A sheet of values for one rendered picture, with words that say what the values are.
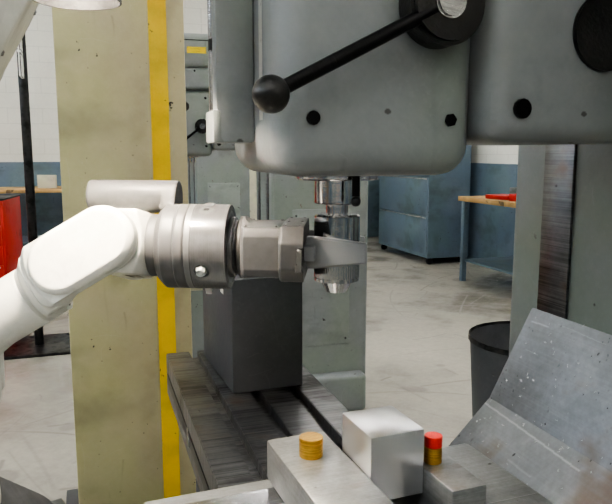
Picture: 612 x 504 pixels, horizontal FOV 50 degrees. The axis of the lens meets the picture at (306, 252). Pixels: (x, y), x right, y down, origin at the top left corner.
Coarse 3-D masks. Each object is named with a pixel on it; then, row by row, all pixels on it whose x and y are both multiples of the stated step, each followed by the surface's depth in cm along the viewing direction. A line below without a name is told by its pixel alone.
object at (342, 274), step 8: (320, 232) 67; (328, 232) 66; (336, 232) 66; (344, 232) 66; (352, 232) 67; (352, 240) 67; (320, 272) 68; (328, 272) 67; (336, 272) 67; (344, 272) 67; (352, 272) 67; (320, 280) 68; (328, 280) 67; (336, 280) 67; (344, 280) 67; (352, 280) 67
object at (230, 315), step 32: (256, 288) 105; (288, 288) 107; (224, 320) 109; (256, 320) 106; (288, 320) 108; (224, 352) 110; (256, 352) 107; (288, 352) 109; (256, 384) 107; (288, 384) 109
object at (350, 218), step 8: (320, 216) 67; (328, 216) 66; (336, 216) 66; (344, 216) 66; (352, 216) 66; (320, 224) 67; (328, 224) 66; (336, 224) 66; (344, 224) 66; (352, 224) 67
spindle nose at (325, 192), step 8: (320, 184) 66; (328, 184) 66; (336, 184) 65; (344, 184) 65; (360, 184) 67; (320, 192) 66; (328, 192) 66; (336, 192) 66; (344, 192) 66; (320, 200) 66; (328, 200) 66; (336, 200) 66; (344, 200) 66
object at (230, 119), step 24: (216, 0) 60; (240, 0) 60; (216, 24) 60; (240, 24) 61; (216, 48) 60; (240, 48) 61; (216, 72) 61; (240, 72) 61; (216, 96) 61; (240, 96) 61; (216, 120) 61; (240, 120) 62
